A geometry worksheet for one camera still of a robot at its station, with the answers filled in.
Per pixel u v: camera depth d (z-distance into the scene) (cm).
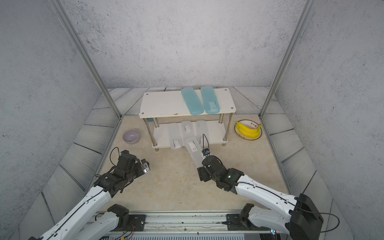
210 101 79
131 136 105
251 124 114
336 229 42
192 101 81
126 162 60
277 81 99
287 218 42
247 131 104
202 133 102
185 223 74
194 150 83
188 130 103
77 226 44
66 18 74
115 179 56
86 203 48
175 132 103
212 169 59
